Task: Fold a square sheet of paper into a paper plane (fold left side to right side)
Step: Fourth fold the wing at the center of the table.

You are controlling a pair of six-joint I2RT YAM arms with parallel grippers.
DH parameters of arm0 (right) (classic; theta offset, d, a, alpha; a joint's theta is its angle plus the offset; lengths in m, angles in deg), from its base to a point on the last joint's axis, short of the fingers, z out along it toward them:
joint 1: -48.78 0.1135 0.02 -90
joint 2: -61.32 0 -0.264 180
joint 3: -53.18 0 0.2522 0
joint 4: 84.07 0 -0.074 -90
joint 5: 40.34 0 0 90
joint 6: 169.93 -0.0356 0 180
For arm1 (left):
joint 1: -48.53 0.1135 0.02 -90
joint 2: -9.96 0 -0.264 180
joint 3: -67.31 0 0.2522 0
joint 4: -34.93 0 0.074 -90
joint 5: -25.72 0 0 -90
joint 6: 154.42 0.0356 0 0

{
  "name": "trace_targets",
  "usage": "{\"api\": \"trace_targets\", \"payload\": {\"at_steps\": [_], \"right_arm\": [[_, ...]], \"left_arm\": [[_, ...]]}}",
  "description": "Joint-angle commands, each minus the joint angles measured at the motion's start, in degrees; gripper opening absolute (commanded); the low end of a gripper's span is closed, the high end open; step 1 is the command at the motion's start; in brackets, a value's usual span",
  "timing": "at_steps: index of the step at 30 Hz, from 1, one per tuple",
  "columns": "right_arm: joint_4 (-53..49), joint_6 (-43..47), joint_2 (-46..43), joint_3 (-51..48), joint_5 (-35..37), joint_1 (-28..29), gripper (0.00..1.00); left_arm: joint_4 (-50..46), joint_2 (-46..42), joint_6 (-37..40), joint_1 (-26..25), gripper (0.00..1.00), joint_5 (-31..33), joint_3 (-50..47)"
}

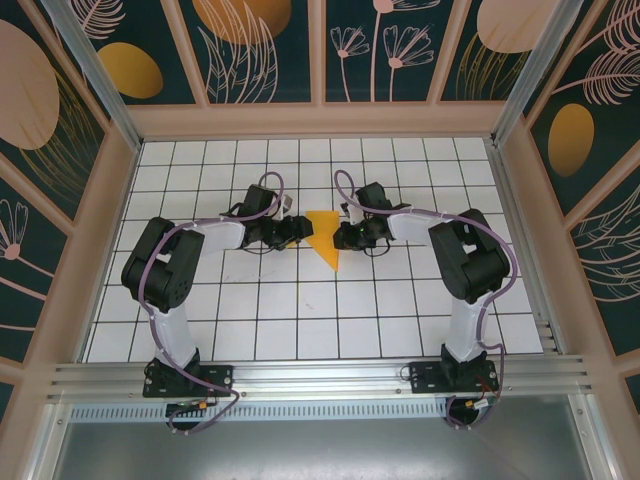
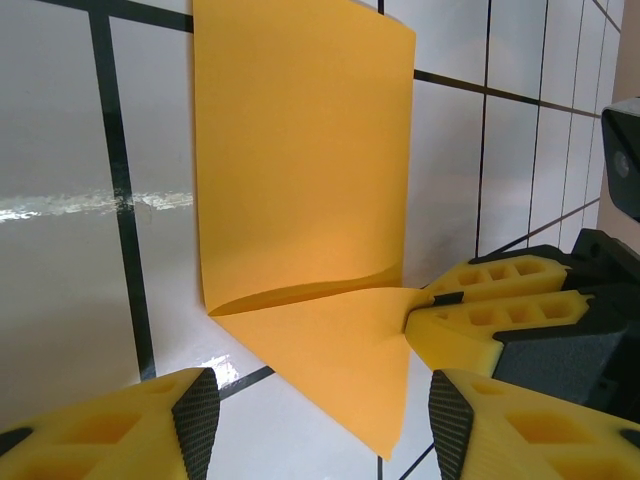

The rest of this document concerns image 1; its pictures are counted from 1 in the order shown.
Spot wall panel large pink disc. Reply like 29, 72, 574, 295
0, 0, 110, 227

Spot aluminium corner post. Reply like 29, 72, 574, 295
39, 0, 145, 151
489, 0, 594, 149

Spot wall panel single pink flower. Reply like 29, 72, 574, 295
0, 154, 72, 367

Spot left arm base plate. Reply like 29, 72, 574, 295
142, 363, 236, 400

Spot wall panel amber oval fern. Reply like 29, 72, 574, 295
523, 0, 640, 217

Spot aluminium side rail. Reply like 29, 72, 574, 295
487, 142, 569, 359

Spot grey metal sheet panel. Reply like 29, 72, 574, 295
44, 399, 601, 480

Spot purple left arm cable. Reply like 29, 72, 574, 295
139, 172, 289, 436

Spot wall panel with yellow oval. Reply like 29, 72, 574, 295
49, 0, 202, 107

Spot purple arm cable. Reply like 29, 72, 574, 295
139, 172, 289, 436
333, 169, 519, 431

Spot wall panel orange disc leaves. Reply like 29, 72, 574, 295
177, 0, 315, 107

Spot wall panel pink flowers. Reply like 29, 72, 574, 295
319, 0, 464, 106

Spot yellow cloth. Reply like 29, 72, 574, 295
304, 209, 345, 274

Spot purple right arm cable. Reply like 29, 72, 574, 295
333, 169, 519, 431

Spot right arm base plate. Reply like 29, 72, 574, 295
408, 360, 500, 396

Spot slotted cable duct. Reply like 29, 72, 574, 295
69, 403, 451, 424

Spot wall panel pink fern fronds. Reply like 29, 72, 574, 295
563, 169, 640, 357

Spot aluminium mounting rail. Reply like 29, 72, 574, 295
47, 353, 596, 401

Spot wall panel pink disc reeds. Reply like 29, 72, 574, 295
438, 0, 567, 104

